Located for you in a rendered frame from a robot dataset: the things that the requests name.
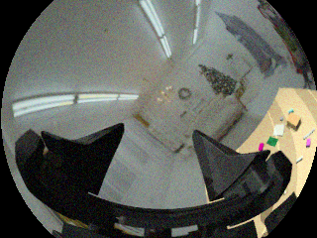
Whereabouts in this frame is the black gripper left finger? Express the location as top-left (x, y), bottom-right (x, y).
top-left (41, 123), bottom-right (126, 195)

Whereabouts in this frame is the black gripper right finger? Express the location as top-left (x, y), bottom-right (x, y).
top-left (191, 130), bottom-right (270, 202)

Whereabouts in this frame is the white flat square panel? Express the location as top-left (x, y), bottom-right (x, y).
top-left (273, 123), bottom-right (284, 136)

